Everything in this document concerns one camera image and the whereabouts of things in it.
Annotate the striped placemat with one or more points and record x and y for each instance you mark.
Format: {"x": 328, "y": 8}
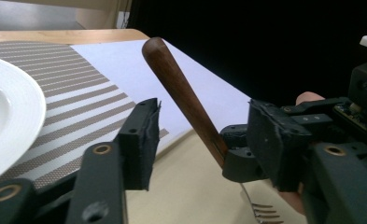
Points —
{"x": 78, "y": 93}

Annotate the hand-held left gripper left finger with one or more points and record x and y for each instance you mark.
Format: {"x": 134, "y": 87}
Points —
{"x": 139, "y": 146}

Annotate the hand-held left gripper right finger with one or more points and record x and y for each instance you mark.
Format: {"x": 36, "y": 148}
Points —
{"x": 277, "y": 146}

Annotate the white deep plate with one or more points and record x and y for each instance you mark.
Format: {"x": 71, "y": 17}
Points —
{"x": 13, "y": 118}

